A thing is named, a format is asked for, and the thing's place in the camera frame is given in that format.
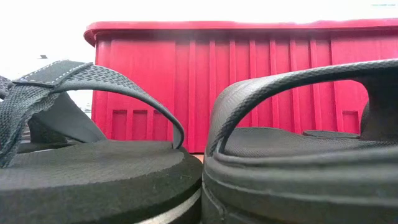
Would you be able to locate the black rubber-strap flip-flop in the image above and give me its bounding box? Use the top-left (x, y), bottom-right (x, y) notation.
top-left (201, 58), bottom-right (398, 224)

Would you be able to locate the black woven-strap flip-flop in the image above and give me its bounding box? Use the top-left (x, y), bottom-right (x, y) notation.
top-left (0, 59), bottom-right (203, 224)

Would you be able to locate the red plastic ribbed bin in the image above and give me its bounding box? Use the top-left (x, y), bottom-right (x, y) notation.
top-left (83, 17), bottom-right (398, 154)

